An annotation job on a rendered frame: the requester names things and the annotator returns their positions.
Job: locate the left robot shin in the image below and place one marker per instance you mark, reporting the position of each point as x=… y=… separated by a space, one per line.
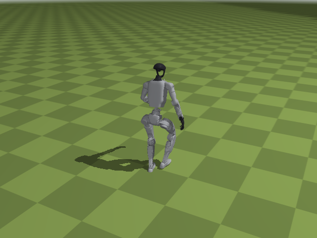
x=151 y=152

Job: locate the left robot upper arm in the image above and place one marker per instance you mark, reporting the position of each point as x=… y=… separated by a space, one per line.
x=144 y=91

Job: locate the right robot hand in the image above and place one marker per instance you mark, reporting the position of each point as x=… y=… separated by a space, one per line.
x=182 y=121

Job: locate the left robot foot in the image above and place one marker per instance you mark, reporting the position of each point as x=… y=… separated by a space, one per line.
x=150 y=170

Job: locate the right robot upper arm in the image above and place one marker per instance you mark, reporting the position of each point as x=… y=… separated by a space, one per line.
x=170 y=87

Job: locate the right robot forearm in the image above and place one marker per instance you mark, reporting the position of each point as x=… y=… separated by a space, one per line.
x=178 y=110

